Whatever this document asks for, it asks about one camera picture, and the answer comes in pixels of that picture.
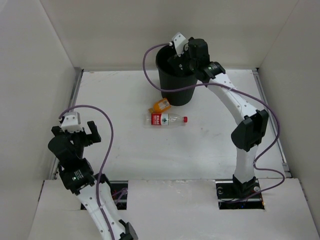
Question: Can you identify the red label clear bottle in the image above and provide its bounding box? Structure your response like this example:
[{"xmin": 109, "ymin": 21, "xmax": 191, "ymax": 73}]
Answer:
[{"xmin": 144, "ymin": 113, "xmax": 188, "ymax": 127}]

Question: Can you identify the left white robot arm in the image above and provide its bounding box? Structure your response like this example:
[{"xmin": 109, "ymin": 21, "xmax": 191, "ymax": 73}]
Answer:
[{"xmin": 48, "ymin": 121, "xmax": 138, "ymax": 240}]

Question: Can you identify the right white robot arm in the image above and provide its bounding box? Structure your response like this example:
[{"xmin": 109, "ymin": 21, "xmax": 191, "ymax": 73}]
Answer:
[{"xmin": 167, "ymin": 33, "xmax": 269, "ymax": 199}]

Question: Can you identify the black plastic waste bin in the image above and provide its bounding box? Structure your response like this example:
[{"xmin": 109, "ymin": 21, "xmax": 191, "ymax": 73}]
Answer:
[{"xmin": 155, "ymin": 46, "xmax": 198, "ymax": 106}]

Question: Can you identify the small orange juice bottle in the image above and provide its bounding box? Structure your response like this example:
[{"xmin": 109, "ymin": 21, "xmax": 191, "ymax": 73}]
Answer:
[{"xmin": 148, "ymin": 98, "xmax": 171, "ymax": 113}]

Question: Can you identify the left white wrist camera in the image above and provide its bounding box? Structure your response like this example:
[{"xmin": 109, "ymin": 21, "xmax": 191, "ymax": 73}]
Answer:
[{"xmin": 59, "ymin": 111, "xmax": 84, "ymax": 134}]

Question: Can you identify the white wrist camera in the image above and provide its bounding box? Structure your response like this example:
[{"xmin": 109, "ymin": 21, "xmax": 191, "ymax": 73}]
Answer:
[
  {"xmin": 169, "ymin": 32, "xmax": 188, "ymax": 57},
  {"xmin": 59, "ymin": 111, "xmax": 84, "ymax": 134}
]

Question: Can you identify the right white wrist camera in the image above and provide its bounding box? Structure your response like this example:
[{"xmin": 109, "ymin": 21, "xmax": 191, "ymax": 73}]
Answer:
[{"xmin": 169, "ymin": 32, "xmax": 188, "ymax": 57}]

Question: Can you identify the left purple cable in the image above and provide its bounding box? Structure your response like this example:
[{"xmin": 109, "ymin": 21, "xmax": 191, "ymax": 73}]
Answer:
[{"xmin": 59, "ymin": 104, "xmax": 129, "ymax": 240}]

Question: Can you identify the left aluminium frame rail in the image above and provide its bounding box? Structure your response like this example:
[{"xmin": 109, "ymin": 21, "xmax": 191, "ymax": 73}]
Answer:
[{"xmin": 49, "ymin": 66, "xmax": 85, "ymax": 181}]

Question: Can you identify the aluminium frame rail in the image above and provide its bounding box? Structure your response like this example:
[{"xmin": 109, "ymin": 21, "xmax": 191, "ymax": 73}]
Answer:
[
  {"xmin": 252, "ymin": 68, "xmax": 292, "ymax": 178},
  {"xmin": 49, "ymin": 66, "xmax": 85, "ymax": 181}
]

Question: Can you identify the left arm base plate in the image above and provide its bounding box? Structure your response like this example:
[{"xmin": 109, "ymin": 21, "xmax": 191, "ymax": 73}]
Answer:
[{"xmin": 110, "ymin": 181, "xmax": 129, "ymax": 210}]

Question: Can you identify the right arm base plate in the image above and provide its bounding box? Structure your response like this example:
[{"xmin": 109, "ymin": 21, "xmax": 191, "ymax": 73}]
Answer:
[{"xmin": 215, "ymin": 179, "xmax": 265, "ymax": 210}]

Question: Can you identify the right aluminium frame rail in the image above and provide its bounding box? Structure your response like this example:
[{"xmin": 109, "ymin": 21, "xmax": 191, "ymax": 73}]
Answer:
[{"xmin": 252, "ymin": 68, "xmax": 292, "ymax": 178}]

